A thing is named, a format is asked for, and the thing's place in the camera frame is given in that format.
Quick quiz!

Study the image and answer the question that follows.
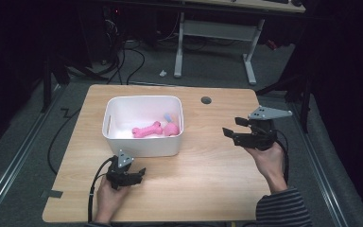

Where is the person's right hand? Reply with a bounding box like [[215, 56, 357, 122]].
[[245, 141, 289, 194]]

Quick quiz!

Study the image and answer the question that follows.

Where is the white-framed wooden desk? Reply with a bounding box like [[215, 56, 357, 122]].
[[173, 0, 306, 86]]

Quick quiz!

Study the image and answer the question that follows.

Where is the pink ball rope toy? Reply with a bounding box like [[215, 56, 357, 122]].
[[163, 113, 181, 137]]

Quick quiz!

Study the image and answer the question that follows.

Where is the dark computer tower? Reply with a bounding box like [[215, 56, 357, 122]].
[[77, 5, 125, 65]]

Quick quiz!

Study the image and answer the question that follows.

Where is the metal floor rail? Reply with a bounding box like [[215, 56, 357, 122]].
[[0, 84, 64, 223], [286, 100, 350, 227]]

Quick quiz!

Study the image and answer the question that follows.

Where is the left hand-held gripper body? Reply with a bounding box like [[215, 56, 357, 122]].
[[105, 149, 135, 191]]

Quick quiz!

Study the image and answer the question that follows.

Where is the person's left hand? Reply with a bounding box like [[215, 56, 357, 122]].
[[94, 177, 130, 223]]

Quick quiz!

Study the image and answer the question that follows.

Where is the black cable on floor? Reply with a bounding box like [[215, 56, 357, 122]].
[[46, 107, 83, 176]]

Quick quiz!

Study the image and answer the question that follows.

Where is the black metal stand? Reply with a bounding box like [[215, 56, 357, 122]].
[[254, 71, 314, 134], [40, 53, 91, 114]]

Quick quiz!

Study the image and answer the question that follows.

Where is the white plastic bin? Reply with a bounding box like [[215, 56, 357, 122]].
[[101, 95, 184, 159]]

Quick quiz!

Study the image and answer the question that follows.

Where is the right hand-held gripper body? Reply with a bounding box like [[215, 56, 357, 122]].
[[233, 105, 294, 151]]

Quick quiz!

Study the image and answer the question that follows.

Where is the left hand-held gripper black cable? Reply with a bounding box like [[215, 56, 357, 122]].
[[87, 156, 116, 223]]

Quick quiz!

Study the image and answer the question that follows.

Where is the pink bone dog toy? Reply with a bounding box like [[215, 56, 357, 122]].
[[131, 120, 164, 139]]

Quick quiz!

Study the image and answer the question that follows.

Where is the bundle of black cables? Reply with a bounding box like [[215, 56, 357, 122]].
[[102, 8, 147, 86]]

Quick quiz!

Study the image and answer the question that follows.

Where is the small red object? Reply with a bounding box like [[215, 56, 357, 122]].
[[265, 39, 279, 51]]

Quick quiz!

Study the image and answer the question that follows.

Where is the grey tape piece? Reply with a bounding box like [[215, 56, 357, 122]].
[[40, 188, 64, 200]]

